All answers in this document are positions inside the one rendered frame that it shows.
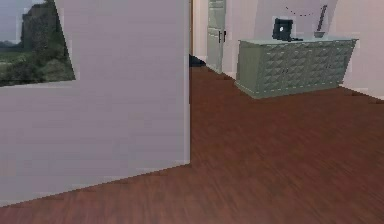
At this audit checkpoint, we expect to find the grey-green room door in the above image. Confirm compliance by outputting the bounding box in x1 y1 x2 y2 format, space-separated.
206 0 228 75

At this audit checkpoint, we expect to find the grey-green patterned sideboard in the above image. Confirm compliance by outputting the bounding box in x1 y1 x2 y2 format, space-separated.
234 37 359 100

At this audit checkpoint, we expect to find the black laptop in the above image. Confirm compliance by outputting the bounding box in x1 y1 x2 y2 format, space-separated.
271 18 304 43

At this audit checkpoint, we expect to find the green landscape window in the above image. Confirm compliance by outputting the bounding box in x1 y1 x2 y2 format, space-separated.
0 0 77 88

